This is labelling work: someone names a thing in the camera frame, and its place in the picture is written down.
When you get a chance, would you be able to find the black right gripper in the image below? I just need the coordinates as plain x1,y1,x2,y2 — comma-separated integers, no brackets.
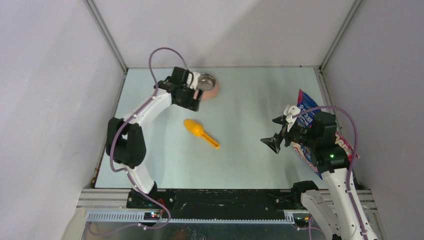
260,115,318,153

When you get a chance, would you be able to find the pink double pet feeder base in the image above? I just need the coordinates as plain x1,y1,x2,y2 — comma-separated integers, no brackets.
199,79,220,101

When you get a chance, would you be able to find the colourful cat food bag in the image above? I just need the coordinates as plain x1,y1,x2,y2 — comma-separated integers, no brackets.
291,89,354,179

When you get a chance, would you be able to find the yellow plastic food scoop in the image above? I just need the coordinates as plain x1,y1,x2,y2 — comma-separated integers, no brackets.
183,119,220,149

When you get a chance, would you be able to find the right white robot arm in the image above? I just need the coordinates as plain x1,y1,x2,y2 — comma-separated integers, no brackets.
261,110,378,240

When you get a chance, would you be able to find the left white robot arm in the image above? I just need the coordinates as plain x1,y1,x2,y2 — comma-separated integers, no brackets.
105,67,203,208

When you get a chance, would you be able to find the left steel bowl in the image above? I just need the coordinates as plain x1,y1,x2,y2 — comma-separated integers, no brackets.
197,73,217,92

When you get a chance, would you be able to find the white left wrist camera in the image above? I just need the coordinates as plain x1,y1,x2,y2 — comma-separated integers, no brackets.
187,71,201,90

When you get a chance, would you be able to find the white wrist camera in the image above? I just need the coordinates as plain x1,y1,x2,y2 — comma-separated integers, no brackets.
282,104,301,133
187,71,201,90

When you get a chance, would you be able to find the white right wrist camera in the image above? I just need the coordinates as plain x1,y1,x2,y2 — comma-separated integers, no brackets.
282,104,301,133

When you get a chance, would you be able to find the aluminium corner post left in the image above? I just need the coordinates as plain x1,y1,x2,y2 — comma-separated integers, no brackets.
83,0,129,74

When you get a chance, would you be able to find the aluminium corner post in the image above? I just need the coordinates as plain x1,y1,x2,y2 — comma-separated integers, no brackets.
319,0,363,73
83,0,129,74

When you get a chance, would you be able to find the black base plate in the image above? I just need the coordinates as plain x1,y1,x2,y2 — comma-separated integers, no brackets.
126,188,305,221

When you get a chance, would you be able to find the aluminium corner post right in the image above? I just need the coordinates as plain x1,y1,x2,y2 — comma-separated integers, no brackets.
319,0,363,73

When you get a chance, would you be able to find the grey slotted cable duct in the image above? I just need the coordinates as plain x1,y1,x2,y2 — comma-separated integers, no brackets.
85,211,296,225

